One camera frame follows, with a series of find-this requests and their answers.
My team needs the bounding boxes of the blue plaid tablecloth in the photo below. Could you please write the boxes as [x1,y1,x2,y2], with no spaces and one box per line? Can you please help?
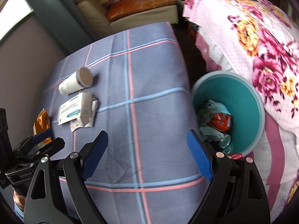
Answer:
[38,22,211,224]

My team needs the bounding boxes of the person's left forearm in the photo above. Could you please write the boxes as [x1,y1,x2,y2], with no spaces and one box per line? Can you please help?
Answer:
[13,190,27,217]

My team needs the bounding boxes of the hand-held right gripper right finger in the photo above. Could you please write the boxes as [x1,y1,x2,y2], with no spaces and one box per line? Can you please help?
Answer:
[187,129,271,224]

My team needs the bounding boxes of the orange snack packet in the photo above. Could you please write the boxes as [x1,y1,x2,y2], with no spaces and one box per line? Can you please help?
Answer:
[33,108,52,147]

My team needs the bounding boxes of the orange leather cushion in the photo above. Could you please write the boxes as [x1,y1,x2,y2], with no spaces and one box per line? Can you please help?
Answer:
[107,0,177,21]

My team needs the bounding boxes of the cream sofa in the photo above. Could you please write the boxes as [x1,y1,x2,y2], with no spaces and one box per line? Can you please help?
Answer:
[68,0,179,36]

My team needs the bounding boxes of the bright window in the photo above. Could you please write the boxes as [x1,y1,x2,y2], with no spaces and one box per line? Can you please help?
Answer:
[0,0,34,42]

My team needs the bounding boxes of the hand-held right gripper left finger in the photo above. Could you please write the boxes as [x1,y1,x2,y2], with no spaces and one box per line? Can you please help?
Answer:
[23,131,109,224]

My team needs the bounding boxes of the pink floral quilt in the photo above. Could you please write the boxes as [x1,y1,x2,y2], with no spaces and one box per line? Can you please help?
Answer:
[182,0,299,217]

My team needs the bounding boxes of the small white sachet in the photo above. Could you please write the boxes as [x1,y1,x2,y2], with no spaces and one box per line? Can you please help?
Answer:
[70,118,83,133]

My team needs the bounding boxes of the white medicine box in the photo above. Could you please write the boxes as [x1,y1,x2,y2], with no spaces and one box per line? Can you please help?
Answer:
[57,91,98,127]

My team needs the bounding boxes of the teal trash bin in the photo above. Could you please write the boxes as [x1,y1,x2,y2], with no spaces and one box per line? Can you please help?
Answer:
[191,71,265,157]

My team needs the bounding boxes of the orange snack wrapper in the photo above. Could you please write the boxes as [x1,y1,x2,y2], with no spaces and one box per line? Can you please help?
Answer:
[210,112,233,131]

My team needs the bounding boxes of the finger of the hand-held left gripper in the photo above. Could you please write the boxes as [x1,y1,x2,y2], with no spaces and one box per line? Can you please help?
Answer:
[13,129,53,155]
[35,138,65,158]

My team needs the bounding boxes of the white plastic bottle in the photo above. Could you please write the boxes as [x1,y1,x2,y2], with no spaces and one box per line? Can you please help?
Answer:
[58,66,93,96]

